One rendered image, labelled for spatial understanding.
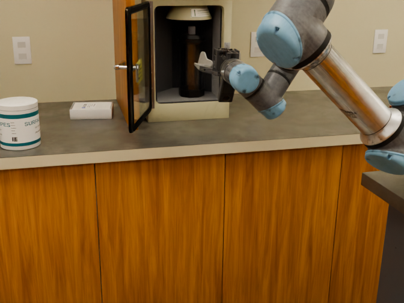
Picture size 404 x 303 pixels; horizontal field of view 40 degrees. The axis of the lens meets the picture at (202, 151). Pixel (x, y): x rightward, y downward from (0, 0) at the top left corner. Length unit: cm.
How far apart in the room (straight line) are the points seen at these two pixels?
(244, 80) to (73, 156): 63
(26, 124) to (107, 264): 57
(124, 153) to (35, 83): 79
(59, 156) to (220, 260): 72
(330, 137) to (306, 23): 87
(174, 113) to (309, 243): 72
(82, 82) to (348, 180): 120
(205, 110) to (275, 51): 96
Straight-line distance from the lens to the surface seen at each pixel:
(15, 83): 253
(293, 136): 201
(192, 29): 219
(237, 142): 192
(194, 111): 217
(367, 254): 238
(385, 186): 164
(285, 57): 125
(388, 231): 176
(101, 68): 252
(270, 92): 160
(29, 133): 189
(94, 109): 220
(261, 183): 204
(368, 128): 139
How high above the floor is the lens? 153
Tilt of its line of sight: 19 degrees down
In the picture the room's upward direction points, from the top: 1 degrees clockwise
